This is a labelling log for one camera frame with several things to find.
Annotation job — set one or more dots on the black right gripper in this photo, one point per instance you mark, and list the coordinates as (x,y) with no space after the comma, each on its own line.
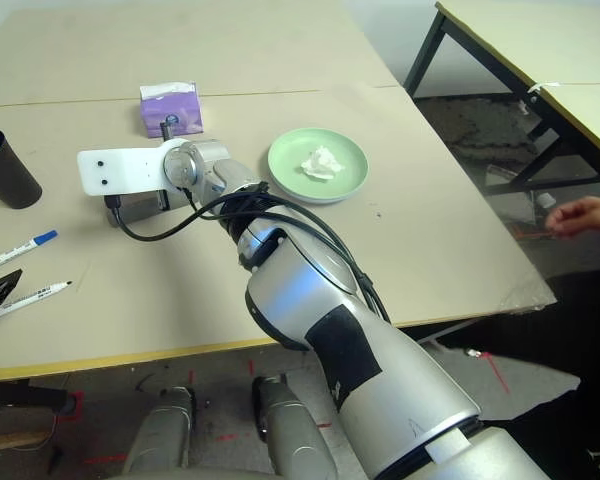
(164,200)

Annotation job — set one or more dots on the green plate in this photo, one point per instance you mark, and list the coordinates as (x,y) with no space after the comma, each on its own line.
(285,160)

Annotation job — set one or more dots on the white tissue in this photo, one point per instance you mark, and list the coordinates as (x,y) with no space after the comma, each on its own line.
(322,162)

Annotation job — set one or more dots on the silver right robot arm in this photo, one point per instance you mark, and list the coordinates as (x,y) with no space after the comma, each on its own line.
(340,340)

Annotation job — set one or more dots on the bystander bare hand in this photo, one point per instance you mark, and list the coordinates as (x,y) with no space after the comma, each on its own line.
(577,217)

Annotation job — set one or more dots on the grey open glasses case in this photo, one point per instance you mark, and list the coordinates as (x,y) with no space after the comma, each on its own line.
(140,210)

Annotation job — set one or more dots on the uncapped black tip marker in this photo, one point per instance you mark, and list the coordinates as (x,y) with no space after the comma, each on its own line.
(35,296)

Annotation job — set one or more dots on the purple tissue pack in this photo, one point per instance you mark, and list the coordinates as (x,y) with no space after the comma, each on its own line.
(172,107)

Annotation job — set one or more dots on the black pen holder cup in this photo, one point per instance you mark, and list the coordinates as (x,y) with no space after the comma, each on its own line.
(7,175)

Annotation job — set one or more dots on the wooden plank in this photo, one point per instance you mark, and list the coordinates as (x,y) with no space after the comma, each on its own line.
(10,441)

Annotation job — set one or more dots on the light blue plate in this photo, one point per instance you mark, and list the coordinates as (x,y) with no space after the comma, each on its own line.
(320,201)

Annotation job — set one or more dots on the silver robot left leg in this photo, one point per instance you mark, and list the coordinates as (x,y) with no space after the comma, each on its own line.
(160,430)

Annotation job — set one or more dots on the silver robot leg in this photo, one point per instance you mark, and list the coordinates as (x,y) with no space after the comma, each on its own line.
(290,430)
(160,430)

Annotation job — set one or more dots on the grey robot torso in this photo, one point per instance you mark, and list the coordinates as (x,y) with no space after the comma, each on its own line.
(190,475)

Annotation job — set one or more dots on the silver robot right leg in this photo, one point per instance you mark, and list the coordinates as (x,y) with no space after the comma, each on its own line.
(290,430)

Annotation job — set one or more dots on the clear plastic film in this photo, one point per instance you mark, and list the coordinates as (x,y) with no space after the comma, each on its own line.
(527,297)

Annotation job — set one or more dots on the white zip tie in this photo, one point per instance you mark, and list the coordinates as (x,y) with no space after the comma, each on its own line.
(542,86)

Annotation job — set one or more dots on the bystander black trousers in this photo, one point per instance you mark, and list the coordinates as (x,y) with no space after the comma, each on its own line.
(555,350)

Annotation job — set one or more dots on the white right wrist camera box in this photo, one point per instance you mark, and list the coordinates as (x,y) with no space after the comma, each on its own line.
(120,170)

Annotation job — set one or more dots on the beige table black frame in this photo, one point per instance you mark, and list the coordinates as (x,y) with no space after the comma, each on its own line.
(555,45)

